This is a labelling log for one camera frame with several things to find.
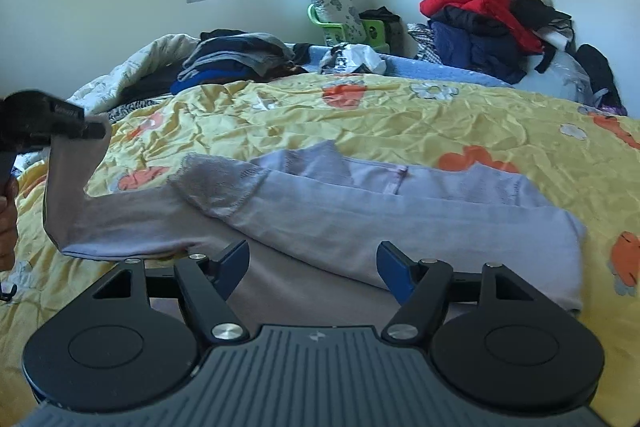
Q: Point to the navy jacket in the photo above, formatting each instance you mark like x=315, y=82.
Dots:
x=470, y=47

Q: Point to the white printed plastic bag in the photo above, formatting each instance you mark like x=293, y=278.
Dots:
x=356, y=57

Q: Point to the yellow carrot-print blanket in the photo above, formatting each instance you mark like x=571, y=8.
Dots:
x=360, y=127

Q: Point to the black garment on chair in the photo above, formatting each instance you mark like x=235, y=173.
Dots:
x=378, y=14

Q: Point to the stack of folded dark clothes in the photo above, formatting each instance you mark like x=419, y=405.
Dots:
x=235, y=52

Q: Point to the checkered cloth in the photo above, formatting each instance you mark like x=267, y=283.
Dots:
x=422, y=42

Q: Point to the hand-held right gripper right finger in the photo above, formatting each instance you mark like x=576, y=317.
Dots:
x=395, y=269

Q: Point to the green plastic chair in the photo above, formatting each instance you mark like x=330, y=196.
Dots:
x=376, y=32

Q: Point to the pale lavender tights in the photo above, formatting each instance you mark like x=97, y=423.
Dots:
x=325, y=217

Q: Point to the white printed quilt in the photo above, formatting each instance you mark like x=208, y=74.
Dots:
x=145, y=62

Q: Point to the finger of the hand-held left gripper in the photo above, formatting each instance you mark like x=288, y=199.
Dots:
x=75, y=119

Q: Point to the light blue covered bundle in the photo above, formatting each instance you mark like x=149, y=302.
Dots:
x=560, y=79

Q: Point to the red jacket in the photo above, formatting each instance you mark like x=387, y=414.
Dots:
x=475, y=2

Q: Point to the person's left hand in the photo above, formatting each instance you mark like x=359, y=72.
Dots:
x=7, y=227

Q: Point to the purple plastic bag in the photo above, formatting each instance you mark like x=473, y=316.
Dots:
x=612, y=104

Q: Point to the black crumpled garment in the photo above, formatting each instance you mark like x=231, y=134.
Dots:
x=537, y=14

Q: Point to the black hanging garment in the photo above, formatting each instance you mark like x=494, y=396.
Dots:
x=597, y=72

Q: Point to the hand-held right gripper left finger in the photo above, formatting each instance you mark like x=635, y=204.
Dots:
x=234, y=263

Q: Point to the grey floral pillow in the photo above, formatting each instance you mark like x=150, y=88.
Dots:
x=336, y=7

